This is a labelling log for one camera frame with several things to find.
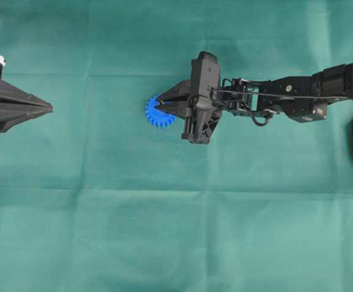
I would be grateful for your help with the green table cloth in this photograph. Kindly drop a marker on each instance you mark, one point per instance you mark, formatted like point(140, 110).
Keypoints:
point(95, 198)

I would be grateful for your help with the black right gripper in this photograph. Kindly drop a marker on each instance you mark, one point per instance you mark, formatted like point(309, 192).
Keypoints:
point(200, 112)

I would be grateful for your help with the blue plastic gear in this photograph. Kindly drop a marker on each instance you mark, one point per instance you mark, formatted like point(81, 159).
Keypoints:
point(155, 117)

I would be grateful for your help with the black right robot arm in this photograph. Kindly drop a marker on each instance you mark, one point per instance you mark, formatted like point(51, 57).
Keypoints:
point(302, 99)

